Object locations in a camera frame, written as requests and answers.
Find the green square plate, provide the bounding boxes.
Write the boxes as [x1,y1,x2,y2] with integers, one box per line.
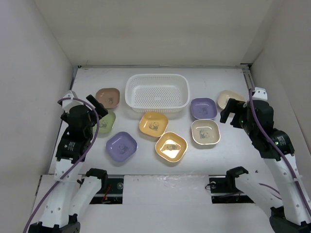
[98,111,116,134]

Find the cream plate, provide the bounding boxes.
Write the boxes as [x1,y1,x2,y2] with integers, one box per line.
[191,119,221,145]
[217,90,245,110]

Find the pink brown square plate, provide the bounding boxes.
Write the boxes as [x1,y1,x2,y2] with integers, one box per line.
[95,88,120,109]

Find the purple plate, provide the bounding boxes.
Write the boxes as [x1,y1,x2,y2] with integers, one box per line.
[190,98,218,119]
[105,132,138,162]

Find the yellow plate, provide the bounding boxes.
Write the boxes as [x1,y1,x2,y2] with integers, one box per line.
[139,112,169,137]
[155,132,188,163]

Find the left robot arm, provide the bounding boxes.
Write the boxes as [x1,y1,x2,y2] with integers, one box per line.
[23,91,108,233]

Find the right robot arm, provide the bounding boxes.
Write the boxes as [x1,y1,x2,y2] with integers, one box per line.
[220,87,311,233]

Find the white perforated plastic basket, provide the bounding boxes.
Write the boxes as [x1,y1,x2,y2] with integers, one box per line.
[125,74,190,113]

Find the right aluminium rail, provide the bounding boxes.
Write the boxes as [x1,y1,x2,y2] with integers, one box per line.
[241,64,255,89]

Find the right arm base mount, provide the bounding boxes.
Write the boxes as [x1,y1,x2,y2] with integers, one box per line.
[205,176,254,204]

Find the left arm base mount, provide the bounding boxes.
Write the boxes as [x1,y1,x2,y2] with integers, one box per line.
[90,176,124,205]

